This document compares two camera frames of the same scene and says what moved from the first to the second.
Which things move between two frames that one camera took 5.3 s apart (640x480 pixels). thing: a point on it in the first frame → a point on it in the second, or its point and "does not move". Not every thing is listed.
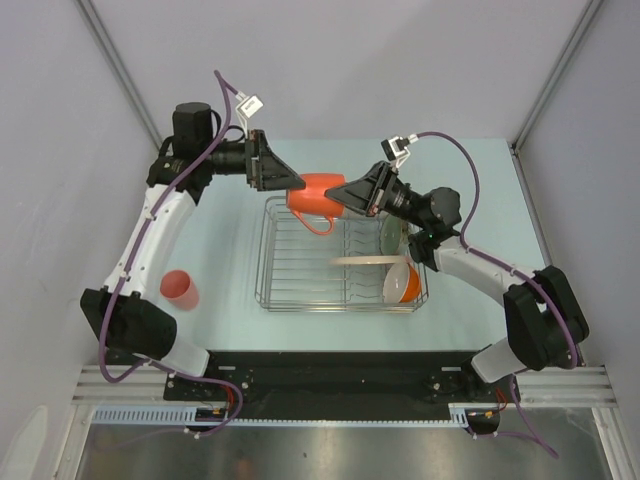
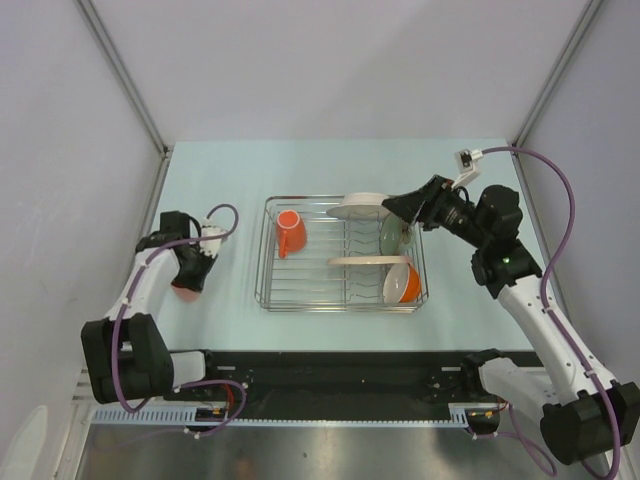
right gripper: x=370 y=194 → x=425 y=204
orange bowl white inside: x=401 y=284 does not move
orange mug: x=311 y=200 → x=291 y=233
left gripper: x=270 y=173 → x=197 y=282
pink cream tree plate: x=370 y=260 does not move
